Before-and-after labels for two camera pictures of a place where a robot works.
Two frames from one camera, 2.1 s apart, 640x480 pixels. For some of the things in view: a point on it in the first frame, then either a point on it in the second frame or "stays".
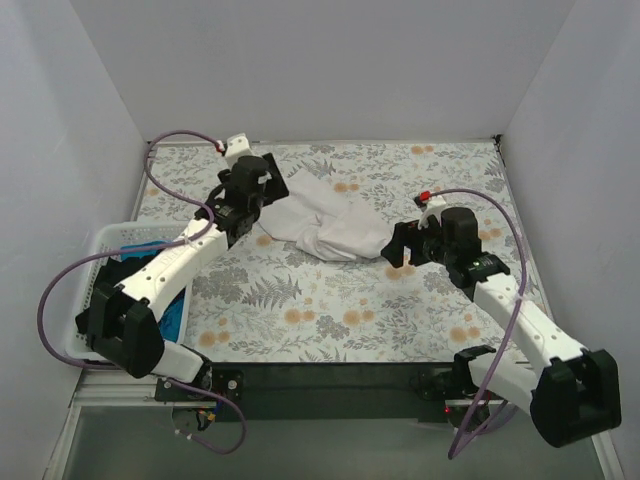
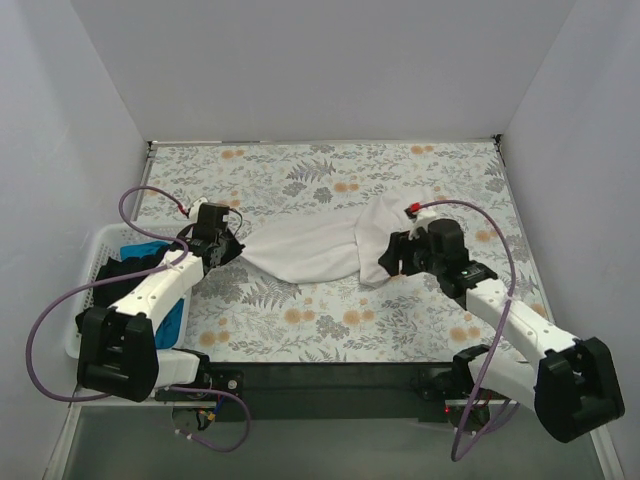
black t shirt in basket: [115, 271] stays
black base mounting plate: [322, 392] stays
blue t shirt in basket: [168, 321] stays
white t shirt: [319, 217] -> [315, 251]
